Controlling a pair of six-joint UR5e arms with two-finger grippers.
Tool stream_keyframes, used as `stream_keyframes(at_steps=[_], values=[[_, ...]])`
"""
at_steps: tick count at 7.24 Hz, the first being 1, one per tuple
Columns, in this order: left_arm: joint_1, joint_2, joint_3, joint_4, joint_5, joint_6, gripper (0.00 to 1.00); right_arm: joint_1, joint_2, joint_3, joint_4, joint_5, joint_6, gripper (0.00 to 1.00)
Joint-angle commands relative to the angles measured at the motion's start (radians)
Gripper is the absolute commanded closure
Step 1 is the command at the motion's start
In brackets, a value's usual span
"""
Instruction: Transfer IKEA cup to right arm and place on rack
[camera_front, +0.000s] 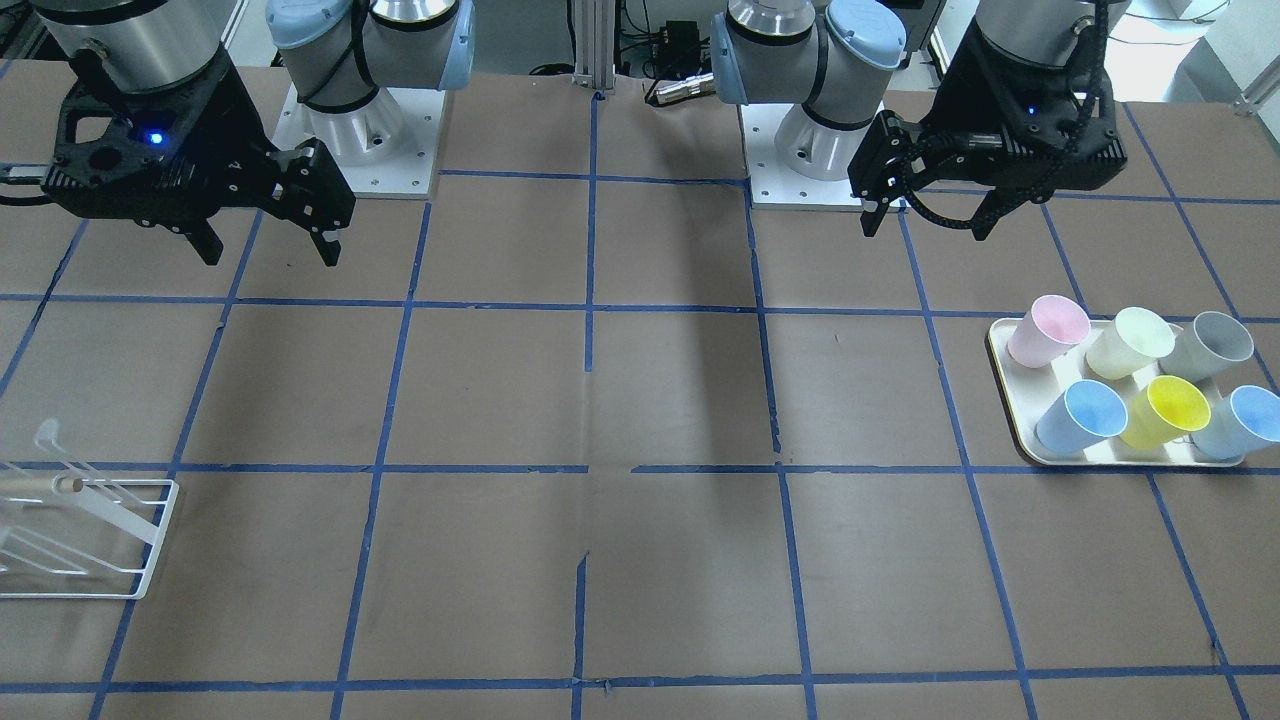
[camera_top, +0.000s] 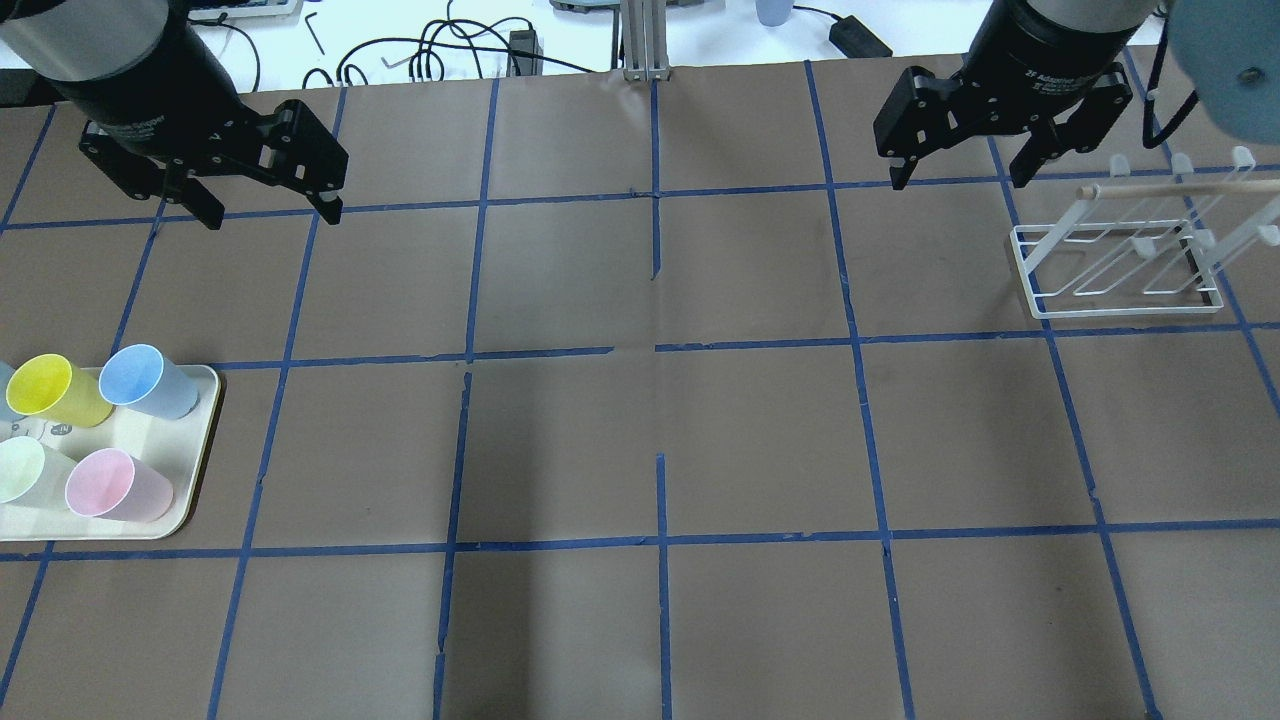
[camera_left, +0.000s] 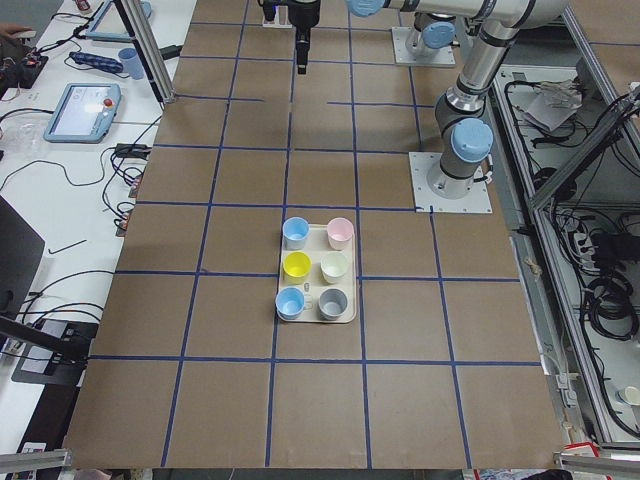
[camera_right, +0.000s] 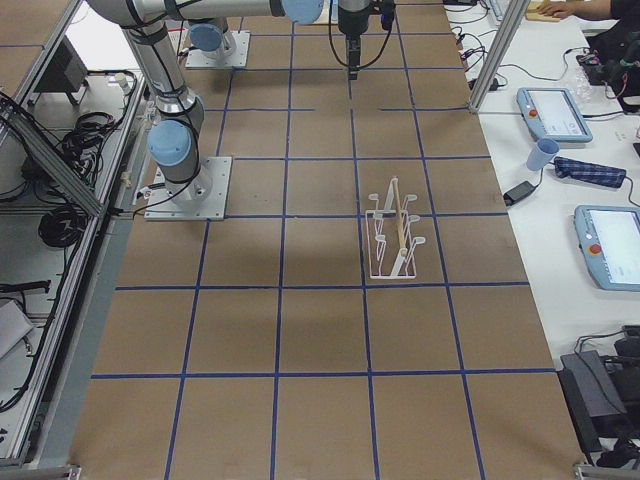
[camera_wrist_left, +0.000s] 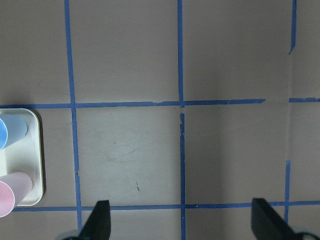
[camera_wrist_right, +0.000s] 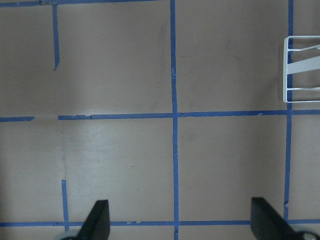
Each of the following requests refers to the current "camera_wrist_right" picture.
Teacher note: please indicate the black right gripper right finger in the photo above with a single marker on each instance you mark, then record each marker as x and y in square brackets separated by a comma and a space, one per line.
[267, 224]

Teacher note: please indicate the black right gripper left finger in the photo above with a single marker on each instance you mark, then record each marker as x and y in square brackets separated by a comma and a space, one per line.
[97, 225]

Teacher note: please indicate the white wire cup rack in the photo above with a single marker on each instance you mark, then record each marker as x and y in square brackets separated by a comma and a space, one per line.
[306, 65]

